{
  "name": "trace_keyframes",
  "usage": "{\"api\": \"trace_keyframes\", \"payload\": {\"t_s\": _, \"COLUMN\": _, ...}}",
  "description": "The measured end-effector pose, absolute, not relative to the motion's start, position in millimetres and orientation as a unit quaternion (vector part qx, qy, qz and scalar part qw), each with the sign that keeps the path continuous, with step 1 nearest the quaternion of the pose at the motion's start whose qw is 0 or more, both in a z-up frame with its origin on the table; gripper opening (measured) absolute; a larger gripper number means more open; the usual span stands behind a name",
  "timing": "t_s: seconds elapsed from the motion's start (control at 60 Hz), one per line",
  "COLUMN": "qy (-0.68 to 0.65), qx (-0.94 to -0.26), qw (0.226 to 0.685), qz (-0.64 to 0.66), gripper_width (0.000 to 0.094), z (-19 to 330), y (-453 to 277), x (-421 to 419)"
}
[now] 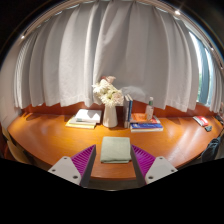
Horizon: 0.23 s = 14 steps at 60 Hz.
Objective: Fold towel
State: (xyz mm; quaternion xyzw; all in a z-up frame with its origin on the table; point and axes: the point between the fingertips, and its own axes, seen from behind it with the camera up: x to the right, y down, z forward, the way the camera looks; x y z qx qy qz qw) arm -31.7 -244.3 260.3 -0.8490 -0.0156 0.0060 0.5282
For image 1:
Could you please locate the yellow lying book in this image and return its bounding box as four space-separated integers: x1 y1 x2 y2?
65 120 97 130

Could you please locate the clear bottle with green cap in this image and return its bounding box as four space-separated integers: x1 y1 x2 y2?
145 96 155 122

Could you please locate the pale green towel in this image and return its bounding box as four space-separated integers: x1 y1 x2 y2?
100 136 132 164

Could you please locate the white-edged lying book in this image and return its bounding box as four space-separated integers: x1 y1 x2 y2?
130 127 164 133

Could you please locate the white lying book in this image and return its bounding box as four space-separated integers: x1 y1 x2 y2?
74 108 103 124

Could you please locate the pale grey lying book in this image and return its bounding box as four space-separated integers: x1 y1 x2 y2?
68 115 98 126

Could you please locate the blue standing book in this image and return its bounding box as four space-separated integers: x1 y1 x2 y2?
127 94 134 123

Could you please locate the white flower bouquet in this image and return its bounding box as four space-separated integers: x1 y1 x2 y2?
91 75 125 108

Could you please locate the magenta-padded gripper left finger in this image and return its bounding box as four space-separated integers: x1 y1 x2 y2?
47 144 98 188

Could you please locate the dark grey standing book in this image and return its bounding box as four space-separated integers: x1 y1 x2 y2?
122 94 130 129

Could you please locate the dark jacket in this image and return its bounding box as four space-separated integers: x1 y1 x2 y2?
200 136 222 164

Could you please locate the orange lying book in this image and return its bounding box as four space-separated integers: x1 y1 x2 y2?
130 112 161 125

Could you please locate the white curtain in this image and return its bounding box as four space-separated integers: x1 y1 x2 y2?
13 0 224 114

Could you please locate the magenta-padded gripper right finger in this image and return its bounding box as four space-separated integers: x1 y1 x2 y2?
130 144 179 188

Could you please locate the window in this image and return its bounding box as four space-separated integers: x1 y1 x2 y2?
189 31 214 108

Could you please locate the white ceramic vase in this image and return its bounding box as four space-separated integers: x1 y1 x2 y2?
102 103 119 129

